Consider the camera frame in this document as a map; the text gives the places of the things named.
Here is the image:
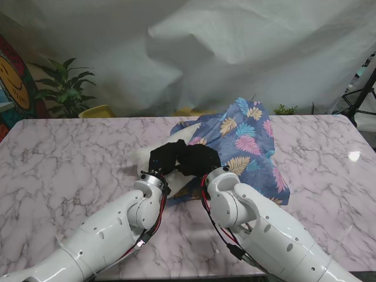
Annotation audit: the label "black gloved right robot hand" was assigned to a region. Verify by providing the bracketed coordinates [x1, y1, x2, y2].
[175, 143, 221, 178]

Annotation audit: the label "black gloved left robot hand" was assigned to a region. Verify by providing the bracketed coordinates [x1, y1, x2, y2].
[148, 139, 187, 177]

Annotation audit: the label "white pillow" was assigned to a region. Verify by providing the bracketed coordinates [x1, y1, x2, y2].
[129, 123, 203, 198]

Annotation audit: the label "blue leaf print pillowcase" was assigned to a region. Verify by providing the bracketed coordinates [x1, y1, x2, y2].
[167, 97, 291, 206]

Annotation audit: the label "yellow brown cardboard piece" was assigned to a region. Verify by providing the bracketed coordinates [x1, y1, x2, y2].
[173, 107, 220, 117]

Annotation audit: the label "small green plant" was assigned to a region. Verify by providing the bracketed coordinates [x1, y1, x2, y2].
[273, 103, 298, 116]

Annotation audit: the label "white backdrop sheet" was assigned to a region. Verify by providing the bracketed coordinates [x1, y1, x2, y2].
[0, 0, 376, 117]

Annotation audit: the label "large green potted plant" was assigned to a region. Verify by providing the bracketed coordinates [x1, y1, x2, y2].
[28, 58, 98, 119]

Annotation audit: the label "colourful smiley face board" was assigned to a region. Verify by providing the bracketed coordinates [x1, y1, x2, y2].
[0, 35, 49, 143]

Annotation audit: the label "black tripod stand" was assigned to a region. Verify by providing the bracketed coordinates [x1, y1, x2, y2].
[342, 55, 376, 127]

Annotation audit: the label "left arm red black cables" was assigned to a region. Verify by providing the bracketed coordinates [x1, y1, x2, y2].
[117, 173, 172, 265]

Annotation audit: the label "arm red black cables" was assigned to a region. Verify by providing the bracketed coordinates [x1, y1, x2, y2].
[117, 173, 172, 265]
[200, 173, 265, 268]

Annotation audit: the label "right arm red black cables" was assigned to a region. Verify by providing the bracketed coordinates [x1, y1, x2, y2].
[200, 173, 265, 268]

